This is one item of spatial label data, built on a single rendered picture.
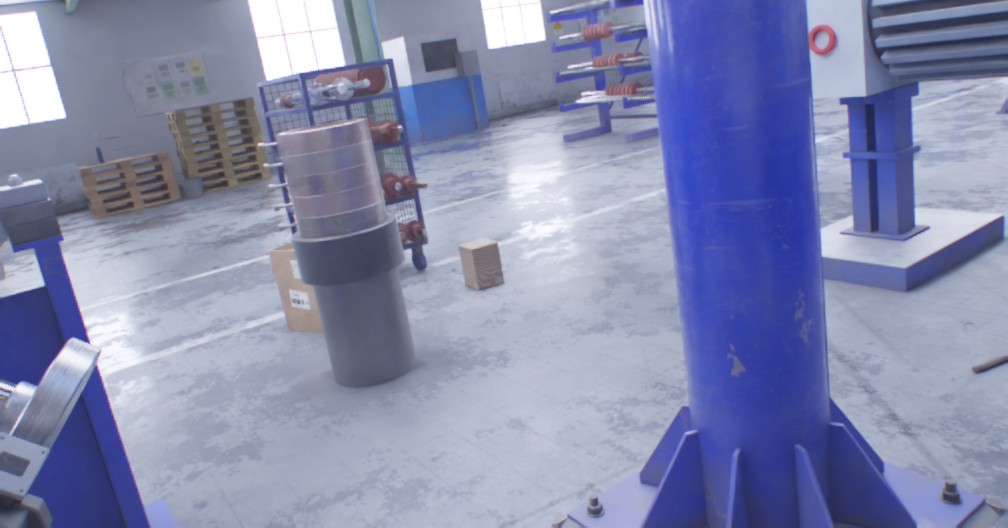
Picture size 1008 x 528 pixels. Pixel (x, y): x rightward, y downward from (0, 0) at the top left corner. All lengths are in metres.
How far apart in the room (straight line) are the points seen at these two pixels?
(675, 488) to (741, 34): 1.06
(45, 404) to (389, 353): 2.29
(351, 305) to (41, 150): 11.06
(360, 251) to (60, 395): 2.11
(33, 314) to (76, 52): 11.59
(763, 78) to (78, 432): 2.10
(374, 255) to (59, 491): 1.32
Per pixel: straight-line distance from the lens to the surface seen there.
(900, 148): 3.89
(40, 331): 2.46
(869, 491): 1.96
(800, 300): 1.68
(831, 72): 3.69
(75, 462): 2.58
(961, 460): 2.37
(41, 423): 0.96
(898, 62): 3.60
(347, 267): 2.98
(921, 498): 2.13
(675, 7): 1.56
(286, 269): 4.03
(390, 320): 3.12
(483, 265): 4.11
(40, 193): 2.29
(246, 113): 12.35
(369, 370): 3.15
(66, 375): 0.98
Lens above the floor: 1.22
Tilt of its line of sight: 14 degrees down
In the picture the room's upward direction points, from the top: 10 degrees counter-clockwise
